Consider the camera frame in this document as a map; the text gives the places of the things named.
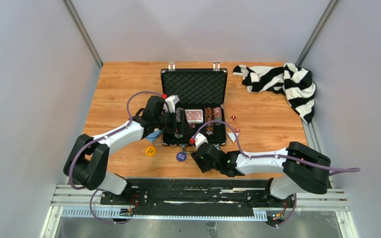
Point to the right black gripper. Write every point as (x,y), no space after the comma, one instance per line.
(200,161)

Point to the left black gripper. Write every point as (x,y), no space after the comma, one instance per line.
(179,128)

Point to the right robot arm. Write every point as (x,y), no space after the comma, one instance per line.
(302,168)

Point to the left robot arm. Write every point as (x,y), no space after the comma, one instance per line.
(86,165)

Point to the red backed card deck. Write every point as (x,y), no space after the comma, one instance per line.
(194,115)

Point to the blue small blind button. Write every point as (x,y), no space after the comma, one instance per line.
(181,156)

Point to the clear dealer button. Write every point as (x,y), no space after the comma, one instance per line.
(157,143)

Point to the black aluminium poker case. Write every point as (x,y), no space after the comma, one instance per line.
(197,88)

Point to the orange black chip column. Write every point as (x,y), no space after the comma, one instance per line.
(209,128)

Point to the clear triangle marker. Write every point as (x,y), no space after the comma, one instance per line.
(233,136)

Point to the blue backed playing cards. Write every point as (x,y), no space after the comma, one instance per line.
(154,136)

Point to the yellow round button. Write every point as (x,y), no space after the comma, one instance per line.
(150,151)

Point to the black white striped cloth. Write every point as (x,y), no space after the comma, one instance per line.
(295,83)

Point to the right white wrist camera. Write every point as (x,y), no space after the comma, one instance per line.
(198,140)

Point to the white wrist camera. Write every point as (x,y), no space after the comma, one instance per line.
(198,140)
(170,103)

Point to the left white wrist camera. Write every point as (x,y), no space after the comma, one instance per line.
(170,103)

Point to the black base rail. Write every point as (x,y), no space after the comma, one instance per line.
(194,199)

